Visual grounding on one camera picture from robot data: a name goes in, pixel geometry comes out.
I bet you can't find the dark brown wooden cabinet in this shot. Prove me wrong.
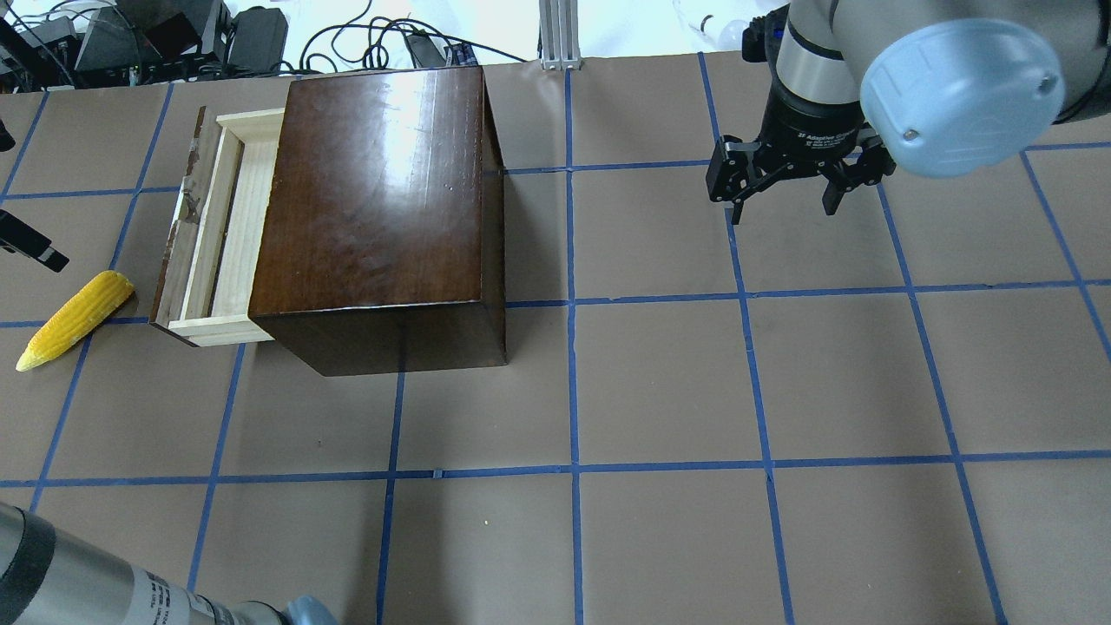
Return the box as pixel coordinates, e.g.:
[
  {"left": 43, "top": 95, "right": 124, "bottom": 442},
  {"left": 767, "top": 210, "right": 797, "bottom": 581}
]
[{"left": 247, "top": 65, "right": 508, "bottom": 377}]

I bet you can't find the yellow corn cob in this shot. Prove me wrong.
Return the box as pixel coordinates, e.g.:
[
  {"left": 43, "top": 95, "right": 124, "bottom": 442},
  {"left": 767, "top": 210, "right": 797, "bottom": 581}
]
[{"left": 16, "top": 270, "right": 136, "bottom": 372}]

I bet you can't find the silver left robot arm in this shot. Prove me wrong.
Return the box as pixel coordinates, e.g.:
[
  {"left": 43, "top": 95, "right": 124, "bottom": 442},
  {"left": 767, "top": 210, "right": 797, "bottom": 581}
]
[{"left": 1, "top": 270, "right": 336, "bottom": 624}]

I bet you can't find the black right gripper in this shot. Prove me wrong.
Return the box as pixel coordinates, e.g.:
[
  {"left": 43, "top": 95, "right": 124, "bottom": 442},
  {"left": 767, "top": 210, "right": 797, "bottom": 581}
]
[{"left": 705, "top": 87, "right": 897, "bottom": 226}]

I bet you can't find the wooden drawer with brass plate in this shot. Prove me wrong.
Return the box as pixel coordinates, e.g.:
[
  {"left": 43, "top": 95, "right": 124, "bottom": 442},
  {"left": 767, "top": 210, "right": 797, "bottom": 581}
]
[{"left": 149, "top": 107, "right": 286, "bottom": 345}]

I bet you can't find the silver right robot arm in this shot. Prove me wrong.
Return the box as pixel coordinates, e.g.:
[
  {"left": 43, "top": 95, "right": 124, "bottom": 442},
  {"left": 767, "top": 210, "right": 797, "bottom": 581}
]
[{"left": 705, "top": 1, "right": 1108, "bottom": 224}]

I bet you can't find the black power supplies pile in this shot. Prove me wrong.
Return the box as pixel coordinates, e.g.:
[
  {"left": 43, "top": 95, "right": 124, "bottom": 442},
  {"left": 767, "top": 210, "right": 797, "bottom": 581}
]
[{"left": 1, "top": 1, "right": 290, "bottom": 94}]

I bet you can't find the aluminium frame post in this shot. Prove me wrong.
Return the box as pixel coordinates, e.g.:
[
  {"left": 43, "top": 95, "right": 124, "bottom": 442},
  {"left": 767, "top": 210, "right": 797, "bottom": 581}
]
[{"left": 538, "top": 0, "right": 582, "bottom": 71}]

